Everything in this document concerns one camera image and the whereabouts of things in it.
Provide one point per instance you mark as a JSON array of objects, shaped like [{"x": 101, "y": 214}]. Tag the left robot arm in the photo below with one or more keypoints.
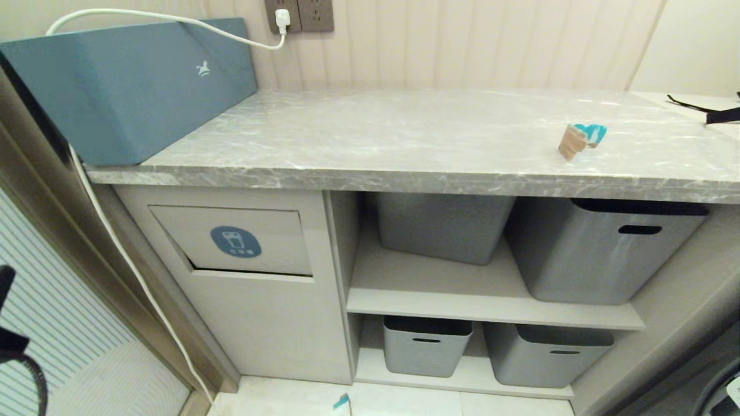
[{"x": 7, "y": 341}]

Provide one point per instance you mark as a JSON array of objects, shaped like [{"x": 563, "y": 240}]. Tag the grey storage bin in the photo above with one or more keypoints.
[
  {"x": 543, "y": 364},
  {"x": 589, "y": 260},
  {"x": 426, "y": 352},
  {"x": 445, "y": 225}
]

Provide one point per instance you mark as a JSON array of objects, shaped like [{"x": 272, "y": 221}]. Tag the trash bin flap door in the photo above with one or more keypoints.
[{"x": 231, "y": 240}]

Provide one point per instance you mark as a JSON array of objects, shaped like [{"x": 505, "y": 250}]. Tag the pale counter cabinet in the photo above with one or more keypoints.
[{"x": 277, "y": 329}]

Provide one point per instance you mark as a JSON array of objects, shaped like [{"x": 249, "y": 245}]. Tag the pale shelf board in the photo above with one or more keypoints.
[{"x": 491, "y": 303}]

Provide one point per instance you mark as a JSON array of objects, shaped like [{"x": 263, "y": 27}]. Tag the teal paper scrap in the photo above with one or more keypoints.
[{"x": 343, "y": 401}]

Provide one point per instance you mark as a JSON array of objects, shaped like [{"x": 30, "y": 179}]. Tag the crumpled brown teal wrapper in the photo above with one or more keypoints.
[{"x": 572, "y": 143}]

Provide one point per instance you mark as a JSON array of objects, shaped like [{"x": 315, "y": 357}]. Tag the teal box appliance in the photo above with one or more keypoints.
[{"x": 127, "y": 92}]

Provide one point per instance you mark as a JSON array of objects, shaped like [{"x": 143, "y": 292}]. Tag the striped sliding door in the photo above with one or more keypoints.
[{"x": 63, "y": 323}]

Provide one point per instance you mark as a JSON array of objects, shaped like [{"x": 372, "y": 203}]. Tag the grey wall outlet panel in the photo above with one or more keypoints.
[{"x": 315, "y": 14}]

